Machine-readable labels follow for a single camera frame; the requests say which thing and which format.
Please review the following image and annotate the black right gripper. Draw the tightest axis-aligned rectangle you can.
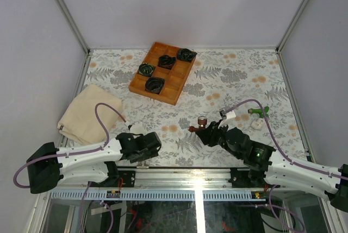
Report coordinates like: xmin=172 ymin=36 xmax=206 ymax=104
xmin=195 ymin=119 xmax=243 ymax=159

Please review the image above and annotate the brown water faucet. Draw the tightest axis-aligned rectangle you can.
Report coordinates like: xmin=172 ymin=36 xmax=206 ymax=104
xmin=188 ymin=116 xmax=207 ymax=133

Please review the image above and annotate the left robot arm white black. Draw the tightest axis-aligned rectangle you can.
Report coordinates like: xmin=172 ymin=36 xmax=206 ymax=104
xmin=27 ymin=132 xmax=161 ymax=194

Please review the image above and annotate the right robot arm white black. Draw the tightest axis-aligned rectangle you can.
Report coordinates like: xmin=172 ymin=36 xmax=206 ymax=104
xmin=189 ymin=122 xmax=347 ymax=212

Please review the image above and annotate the green water faucet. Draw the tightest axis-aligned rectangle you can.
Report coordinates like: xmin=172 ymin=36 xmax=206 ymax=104
xmin=248 ymin=106 xmax=270 ymax=119

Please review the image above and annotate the white pipe fitting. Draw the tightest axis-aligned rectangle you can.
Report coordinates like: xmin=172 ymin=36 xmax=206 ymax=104
xmin=250 ymin=118 xmax=265 ymax=130

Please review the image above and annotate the beige folded cloth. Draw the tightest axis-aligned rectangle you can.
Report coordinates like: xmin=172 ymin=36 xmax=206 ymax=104
xmin=58 ymin=84 xmax=122 ymax=145

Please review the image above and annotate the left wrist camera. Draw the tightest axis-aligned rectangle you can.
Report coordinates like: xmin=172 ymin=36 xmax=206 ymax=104
xmin=128 ymin=123 xmax=146 ymax=134

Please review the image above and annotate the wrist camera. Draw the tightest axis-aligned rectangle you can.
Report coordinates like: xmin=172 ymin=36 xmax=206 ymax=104
xmin=128 ymin=123 xmax=146 ymax=134
xmin=218 ymin=107 xmax=236 ymax=128

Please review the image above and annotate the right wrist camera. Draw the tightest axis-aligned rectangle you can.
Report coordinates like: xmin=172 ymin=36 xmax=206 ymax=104
xmin=218 ymin=107 xmax=236 ymax=128

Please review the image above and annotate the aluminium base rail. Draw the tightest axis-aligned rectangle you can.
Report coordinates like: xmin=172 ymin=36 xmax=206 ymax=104
xmin=57 ymin=164 xmax=339 ymax=193

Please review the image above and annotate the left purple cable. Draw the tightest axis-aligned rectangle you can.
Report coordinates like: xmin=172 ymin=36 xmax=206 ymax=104
xmin=13 ymin=103 xmax=128 ymax=233

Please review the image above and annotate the purple cable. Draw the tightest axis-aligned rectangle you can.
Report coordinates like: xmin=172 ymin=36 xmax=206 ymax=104
xmin=225 ymin=99 xmax=348 ymax=231
xmin=13 ymin=103 xmax=128 ymax=233

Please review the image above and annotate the black rolled strap bottom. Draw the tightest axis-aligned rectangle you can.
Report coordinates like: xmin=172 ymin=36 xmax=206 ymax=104
xmin=145 ymin=77 xmax=166 ymax=94

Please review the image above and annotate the white slotted cable duct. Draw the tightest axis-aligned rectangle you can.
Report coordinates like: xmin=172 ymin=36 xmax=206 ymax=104
xmin=49 ymin=189 xmax=265 ymax=202

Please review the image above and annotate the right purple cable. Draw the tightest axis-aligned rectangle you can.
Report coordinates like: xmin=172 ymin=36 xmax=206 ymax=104
xmin=225 ymin=99 xmax=348 ymax=231

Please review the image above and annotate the black green rolled strap left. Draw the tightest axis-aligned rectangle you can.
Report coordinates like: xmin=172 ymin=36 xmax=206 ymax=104
xmin=138 ymin=62 xmax=156 ymax=77

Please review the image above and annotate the black rolled strap top right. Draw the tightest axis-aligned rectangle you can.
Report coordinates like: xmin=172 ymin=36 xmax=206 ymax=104
xmin=176 ymin=48 xmax=197 ymax=62

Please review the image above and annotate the black rolled strap upper middle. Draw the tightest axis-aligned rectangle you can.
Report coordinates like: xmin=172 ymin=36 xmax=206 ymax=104
xmin=158 ymin=54 xmax=177 ymax=69

